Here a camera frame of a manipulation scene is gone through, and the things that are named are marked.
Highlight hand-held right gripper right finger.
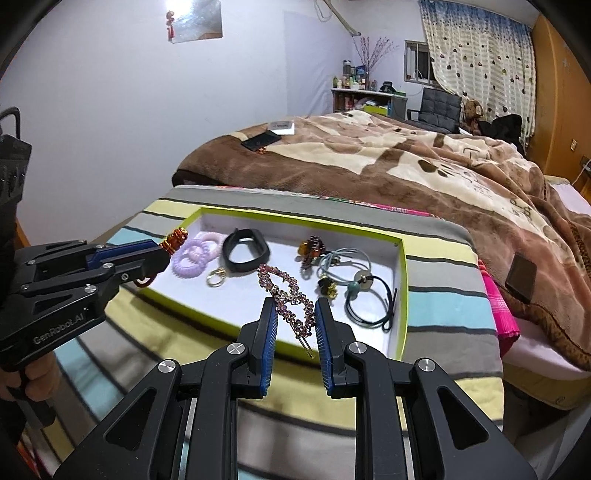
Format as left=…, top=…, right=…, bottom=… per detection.
left=314, top=298, right=539, bottom=480

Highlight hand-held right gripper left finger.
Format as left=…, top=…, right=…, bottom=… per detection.
left=53, top=296, right=280, bottom=480

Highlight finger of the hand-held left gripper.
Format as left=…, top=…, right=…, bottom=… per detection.
left=18, top=251, right=171, bottom=324
left=16, top=238, right=160, bottom=278

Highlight purple spiral hair tie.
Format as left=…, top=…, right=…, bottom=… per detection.
left=172, top=240, right=218, bottom=278

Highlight red beaded hair ornament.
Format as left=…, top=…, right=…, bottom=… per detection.
left=136, top=227, right=189, bottom=289

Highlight pink rhinestone hair clip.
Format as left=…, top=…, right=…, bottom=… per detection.
left=257, top=264, right=318, bottom=358

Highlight black hair tie with bead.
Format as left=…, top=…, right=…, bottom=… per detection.
left=344, top=272, right=400, bottom=332

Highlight pink spiral hair tie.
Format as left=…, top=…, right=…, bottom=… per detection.
left=191, top=232, right=229, bottom=259

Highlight grey elastic hair tie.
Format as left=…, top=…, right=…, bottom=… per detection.
left=316, top=248, right=372, bottom=283

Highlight green-edged white tray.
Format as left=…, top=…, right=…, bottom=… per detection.
left=131, top=206, right=409, bottom=361

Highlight person's left hand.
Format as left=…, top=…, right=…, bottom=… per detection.
left=0, top=357, right=58, bottom=404

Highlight black wristband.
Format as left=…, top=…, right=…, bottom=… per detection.
left=222, top=227, right=271, bottom=273

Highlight brown beaded hair claw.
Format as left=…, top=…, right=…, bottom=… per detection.
left=298, top=235, right=328, bottom=277

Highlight striped cloth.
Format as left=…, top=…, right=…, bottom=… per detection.
left=28, top=185, right=504, bottom=480

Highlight black smartphone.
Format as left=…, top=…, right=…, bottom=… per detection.
left=241, top=130, right=282, bottom=152

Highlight brown patterned blanket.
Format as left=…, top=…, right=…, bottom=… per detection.
left=172, top=111, right=591, bottom=370

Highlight white shelf unit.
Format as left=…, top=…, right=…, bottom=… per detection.
left=331, top=88, right=409, bottom=121

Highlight black chair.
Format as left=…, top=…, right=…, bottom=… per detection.
left=406, top=87, right=462, bottom=134

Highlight row of bottles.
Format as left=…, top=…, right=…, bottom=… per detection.
left=335, top=59, right=377, bottom=90

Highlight brown teddy bear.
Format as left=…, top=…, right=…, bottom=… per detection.
left=463, top=98, right=488, bottom=136

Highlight black clothing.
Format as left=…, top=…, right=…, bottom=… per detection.
left=478, top=113, right=527, bottom=155

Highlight pink flower branches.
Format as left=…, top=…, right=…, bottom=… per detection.
left=353, top=36, right=400, bottom=81

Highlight window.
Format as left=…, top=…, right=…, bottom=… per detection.
left=405, top=40, right=439, bottom=86

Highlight air conditioner pipe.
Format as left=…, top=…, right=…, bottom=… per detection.
left=314, top=0, right=361, bottom=35

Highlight heart print curtain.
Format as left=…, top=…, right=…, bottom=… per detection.
left=418, top=0, right=539, bottom=139

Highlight wooden wardrobe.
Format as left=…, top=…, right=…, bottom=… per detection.
left=526, top=14, right=591, bottom=185

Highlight silver wall poster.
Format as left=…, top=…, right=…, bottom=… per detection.
left=168, top=0, right=223, bottom=44

